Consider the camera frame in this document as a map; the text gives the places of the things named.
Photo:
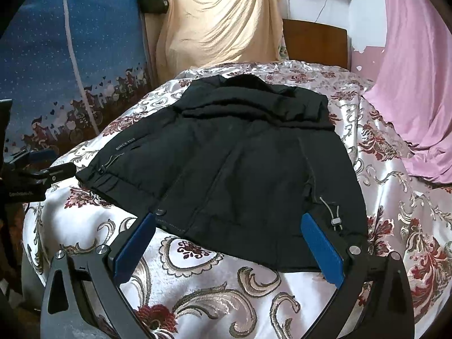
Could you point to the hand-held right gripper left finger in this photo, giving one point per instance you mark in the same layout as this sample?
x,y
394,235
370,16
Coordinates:
x,y
136,240

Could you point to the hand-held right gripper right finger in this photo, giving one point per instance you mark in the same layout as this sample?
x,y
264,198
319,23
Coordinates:
x,y
323,250

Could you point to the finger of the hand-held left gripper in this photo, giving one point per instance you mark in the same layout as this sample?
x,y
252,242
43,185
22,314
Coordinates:
x,y
41,157
53,173

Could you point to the black jacket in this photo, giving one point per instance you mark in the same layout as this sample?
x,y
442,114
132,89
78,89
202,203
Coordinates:
x,y
226,155

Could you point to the blue printed wardrobe cover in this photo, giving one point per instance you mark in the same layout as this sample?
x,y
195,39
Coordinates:
x,y
42,60

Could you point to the floral satin bedspread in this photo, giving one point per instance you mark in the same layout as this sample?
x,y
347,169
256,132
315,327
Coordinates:
x,y
219,300

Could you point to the brown wooden headboard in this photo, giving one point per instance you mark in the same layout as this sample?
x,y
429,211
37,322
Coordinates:
x,y
314,42

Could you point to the pink curtain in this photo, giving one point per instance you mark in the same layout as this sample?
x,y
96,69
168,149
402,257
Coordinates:
x,y
416,60

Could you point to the yellow hanging cloth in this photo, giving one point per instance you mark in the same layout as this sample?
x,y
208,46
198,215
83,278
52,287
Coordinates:
x,y
219,24

